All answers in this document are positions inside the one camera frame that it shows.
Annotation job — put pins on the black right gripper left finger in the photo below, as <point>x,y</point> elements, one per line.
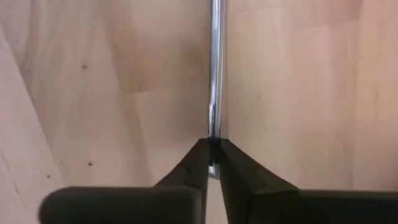
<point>174,202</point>

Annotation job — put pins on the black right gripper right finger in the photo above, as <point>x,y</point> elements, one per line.
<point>264,202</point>

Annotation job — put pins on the silver metal knife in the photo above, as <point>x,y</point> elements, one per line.
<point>216,62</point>

